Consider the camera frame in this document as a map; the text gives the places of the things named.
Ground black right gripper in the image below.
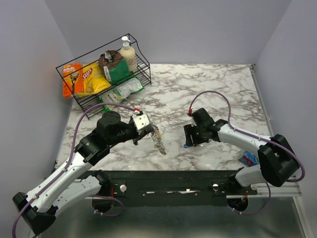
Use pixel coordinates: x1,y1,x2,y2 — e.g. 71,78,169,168
183,122,209,146

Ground white green snack pouch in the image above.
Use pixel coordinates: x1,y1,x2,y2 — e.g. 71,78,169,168
100,77,144,104

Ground yellow chips bag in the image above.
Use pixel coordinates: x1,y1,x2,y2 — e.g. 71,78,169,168
77,62,111,97

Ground blue green toothbrush pack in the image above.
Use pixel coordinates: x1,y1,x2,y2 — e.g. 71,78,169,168
239,151,260,167

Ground green brown bag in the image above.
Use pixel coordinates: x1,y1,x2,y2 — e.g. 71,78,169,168
98,50,130,85

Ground black wire rack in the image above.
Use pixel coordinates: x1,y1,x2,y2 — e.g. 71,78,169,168
56,33,152,112

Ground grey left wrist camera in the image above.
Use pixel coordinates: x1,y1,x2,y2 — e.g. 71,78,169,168
132,114,151,132

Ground cream lotion pump bottle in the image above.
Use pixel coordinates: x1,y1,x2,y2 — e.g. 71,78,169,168
120,36,137,72

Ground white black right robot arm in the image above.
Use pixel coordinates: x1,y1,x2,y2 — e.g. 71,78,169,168
184,108,300,194

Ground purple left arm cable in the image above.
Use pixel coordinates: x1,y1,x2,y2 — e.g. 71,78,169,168
11,103,141,238

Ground orange razor package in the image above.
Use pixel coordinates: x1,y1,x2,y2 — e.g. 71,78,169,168
62,62,83,98

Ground large metal key ring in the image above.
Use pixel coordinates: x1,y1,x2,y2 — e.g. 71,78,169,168
150,121,167,156

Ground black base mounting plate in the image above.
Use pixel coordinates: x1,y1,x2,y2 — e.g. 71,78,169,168
51,170,258,208

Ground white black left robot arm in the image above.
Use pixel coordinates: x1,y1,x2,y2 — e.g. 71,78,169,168
12,111,153,235

